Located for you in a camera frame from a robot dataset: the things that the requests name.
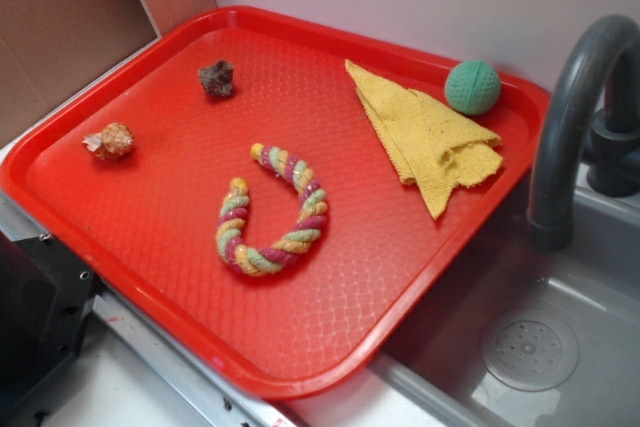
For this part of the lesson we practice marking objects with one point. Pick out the orange spiral seashell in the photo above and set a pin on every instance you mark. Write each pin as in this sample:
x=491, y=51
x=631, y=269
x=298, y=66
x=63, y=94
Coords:
x=114, y=142

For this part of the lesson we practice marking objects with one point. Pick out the dark brown rock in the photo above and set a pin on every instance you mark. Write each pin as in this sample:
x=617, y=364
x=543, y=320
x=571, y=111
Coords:
x=217, y=79

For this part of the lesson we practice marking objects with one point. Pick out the brown cardboard panel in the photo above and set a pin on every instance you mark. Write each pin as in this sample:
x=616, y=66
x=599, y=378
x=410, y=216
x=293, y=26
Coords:
x=52, y=49

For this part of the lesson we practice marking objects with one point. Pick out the red plastic tray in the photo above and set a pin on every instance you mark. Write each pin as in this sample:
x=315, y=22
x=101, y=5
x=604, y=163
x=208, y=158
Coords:
x=146, y=223

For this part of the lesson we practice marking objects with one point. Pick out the multicolour braided rope toy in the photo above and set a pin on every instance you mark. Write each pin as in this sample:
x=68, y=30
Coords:
x=234, y=211

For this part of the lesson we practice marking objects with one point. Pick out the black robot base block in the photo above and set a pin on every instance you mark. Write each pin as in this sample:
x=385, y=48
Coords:
x=46, y=296

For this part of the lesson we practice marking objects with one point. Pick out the grey plastic sink basin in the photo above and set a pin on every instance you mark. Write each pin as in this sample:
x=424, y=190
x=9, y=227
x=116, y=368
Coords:
x=434, y=356

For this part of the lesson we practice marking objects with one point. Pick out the green rubber ball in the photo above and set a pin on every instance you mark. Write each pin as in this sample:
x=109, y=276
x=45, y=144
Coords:
x=472, y=87

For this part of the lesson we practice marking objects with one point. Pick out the yellow folded cloth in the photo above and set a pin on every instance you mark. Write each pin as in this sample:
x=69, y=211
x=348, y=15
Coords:
x=428, y=143

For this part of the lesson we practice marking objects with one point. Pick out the grey curved faucet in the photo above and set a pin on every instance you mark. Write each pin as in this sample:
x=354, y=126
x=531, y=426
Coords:
x=593, y=118

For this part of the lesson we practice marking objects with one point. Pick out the round sink drain strainer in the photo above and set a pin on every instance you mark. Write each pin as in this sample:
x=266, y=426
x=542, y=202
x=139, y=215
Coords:
x=529, y=350

